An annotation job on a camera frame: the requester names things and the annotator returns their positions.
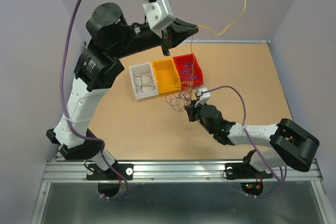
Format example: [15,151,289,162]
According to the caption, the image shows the blue cable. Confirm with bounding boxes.
[182,62,196,77]

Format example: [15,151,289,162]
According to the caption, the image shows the purple cable tangle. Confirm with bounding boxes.
[164,86,203,113]

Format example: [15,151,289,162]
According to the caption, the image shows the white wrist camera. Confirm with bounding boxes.
[195,87,211,107]
[142,0,176,38]

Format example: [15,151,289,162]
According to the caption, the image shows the red plastic bin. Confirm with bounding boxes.
[173,53,203,89]

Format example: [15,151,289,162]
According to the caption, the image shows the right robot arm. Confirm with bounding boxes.
[185,101,320,177]

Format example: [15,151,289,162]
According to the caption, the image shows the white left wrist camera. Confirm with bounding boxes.
[142,0,176,38]

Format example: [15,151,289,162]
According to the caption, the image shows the white plastic bin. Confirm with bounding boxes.
[129,62,159,100]

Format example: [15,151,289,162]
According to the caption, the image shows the aluminium front rail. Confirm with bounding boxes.
[43,158,323,183]

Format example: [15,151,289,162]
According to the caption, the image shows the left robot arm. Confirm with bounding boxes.
[46,3,198,179]

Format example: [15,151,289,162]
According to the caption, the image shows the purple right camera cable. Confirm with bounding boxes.
[208,85,287,199]

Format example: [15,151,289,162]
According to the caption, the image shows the yellow plastic bin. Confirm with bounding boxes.
[151,58,181,94]

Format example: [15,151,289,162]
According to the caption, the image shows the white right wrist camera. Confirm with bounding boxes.
[195,87,211,107]

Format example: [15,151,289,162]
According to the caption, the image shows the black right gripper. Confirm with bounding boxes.
[184,98,214,134]

